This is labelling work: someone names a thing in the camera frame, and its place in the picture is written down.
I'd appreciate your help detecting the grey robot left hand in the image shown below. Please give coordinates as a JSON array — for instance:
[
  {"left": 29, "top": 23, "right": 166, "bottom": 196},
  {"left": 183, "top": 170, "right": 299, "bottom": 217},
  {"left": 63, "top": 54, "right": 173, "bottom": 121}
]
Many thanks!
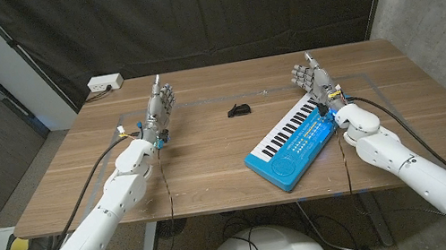
[{"left": 131, "top": 71, "right": 184, "bottom": 151}]

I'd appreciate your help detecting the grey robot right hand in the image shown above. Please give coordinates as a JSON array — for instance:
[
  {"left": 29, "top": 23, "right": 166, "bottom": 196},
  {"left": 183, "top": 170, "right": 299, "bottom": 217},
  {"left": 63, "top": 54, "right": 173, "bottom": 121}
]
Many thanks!
[{"left": 286, "top": 46, "right": 347, "bottom": 119}]

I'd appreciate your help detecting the black velcro strap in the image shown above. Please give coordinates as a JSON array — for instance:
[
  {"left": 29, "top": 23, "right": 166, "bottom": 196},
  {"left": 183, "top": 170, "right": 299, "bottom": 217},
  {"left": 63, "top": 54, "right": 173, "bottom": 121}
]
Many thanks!
[{"left": 225, "top": 100, "right": 253, "bottom": 119}]

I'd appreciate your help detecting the blue toy keyboard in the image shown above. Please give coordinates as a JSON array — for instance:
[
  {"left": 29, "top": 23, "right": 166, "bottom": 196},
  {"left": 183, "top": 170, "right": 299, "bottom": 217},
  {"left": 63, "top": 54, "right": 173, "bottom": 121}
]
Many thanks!
[{"left": 234, "top": 88, "right": 350, "bottom": 200}]

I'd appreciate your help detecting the white power strip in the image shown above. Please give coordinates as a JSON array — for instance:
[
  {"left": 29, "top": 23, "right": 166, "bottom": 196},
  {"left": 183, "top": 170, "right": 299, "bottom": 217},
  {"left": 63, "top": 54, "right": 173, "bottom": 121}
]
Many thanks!
[{"left": 85, "top": 71, "right": 126, "bottom": 95}]

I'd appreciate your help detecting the black backdrop curtain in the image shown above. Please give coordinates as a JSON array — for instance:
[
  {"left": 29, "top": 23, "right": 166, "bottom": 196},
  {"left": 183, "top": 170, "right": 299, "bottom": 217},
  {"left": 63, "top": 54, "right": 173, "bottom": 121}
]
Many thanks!
[{"left": 0, "top": 0, "right": 415, "bottom": 122}]

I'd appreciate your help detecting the round black floor object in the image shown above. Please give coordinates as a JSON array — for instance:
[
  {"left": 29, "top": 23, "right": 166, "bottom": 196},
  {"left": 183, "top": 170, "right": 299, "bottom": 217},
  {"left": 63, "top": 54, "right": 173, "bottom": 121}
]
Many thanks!
[{"left": 155, "top": 216, "right": 191, "bottom": 241}]

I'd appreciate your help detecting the white table leg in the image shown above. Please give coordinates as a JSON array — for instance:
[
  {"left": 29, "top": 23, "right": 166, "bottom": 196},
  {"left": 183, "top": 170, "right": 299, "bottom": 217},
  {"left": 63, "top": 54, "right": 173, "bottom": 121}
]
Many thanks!
[
  {"left": 133, "top": 220, "right": 163, "bottom": 250},
  {"left": 357, "top": 188, "right": 395, "bottom": 250}
]

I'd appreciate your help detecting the yellow floor object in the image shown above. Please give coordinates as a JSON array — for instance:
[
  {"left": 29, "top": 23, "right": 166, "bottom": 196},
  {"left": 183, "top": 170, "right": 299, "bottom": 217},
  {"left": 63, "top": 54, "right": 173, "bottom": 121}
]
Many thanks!
[{"left": 5, "top": 236, "right": 31, "bottom": 250}]

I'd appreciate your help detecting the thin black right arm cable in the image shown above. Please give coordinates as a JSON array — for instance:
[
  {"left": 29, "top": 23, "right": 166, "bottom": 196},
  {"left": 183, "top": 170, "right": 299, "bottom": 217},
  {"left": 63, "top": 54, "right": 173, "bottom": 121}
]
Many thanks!
[{"left": 333, "top": 108, "right": 446, "bottom": 250}]

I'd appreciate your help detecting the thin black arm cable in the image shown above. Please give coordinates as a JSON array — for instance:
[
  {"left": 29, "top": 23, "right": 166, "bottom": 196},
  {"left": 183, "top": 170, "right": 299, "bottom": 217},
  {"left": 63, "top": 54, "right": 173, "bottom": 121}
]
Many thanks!
[
  {"left": 41, "top": 146, "right": 182, "bottom": 250},
  {"left": 333, "top": 108, "right": 446, "bottom": 250}
]

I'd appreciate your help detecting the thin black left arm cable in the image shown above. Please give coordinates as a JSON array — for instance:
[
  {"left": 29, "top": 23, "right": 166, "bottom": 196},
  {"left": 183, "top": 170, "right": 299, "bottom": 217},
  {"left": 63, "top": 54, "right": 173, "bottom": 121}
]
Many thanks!
[{"left": 41, "top": 146, "right": 182, "bottom": 250}]

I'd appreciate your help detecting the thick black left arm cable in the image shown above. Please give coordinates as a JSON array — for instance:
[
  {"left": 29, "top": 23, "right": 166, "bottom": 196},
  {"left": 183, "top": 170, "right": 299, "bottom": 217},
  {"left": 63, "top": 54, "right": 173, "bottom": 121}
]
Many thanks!
[{"left": 34, "top": 131, "right": 159, "bottom": 250}]

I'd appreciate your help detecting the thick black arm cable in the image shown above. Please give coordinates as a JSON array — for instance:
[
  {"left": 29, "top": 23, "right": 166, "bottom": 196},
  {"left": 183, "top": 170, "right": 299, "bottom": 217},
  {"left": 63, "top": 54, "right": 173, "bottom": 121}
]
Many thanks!
[
  {"left": 34, "top": 131, "right": 159, "bottom": 250},
  {"left": 345, "top": 80, "right": 446, "bottom": 201}
]

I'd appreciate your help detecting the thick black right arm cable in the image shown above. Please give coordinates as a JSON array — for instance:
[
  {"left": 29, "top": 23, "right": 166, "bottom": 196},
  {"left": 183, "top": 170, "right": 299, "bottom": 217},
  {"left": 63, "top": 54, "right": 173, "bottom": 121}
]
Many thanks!
[{"left": 345, "top": 80, "right": 446, "bottom": 201}]

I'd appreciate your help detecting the grey floor cable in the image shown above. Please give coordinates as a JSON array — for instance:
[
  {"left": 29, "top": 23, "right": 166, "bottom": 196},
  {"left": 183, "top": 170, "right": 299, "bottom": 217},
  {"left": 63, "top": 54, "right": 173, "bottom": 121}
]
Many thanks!
[{"left": 295, "top": 192, "right": 366, "bottom": 250}]

